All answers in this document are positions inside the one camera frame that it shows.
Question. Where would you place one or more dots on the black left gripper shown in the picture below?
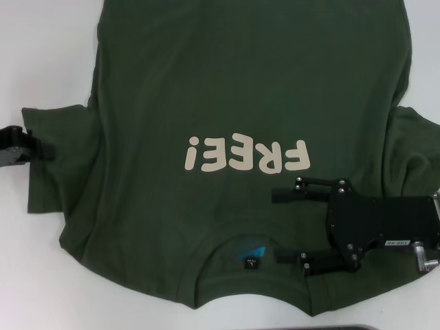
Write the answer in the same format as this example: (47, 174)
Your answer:
(12, 144)

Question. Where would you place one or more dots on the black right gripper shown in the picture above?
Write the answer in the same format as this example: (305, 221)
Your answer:
(378, 220)

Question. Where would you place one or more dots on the dark green FREE t-shirt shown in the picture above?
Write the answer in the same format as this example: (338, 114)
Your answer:
(223, 86)

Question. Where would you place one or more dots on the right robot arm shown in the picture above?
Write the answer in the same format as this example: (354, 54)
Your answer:
(437, 206)

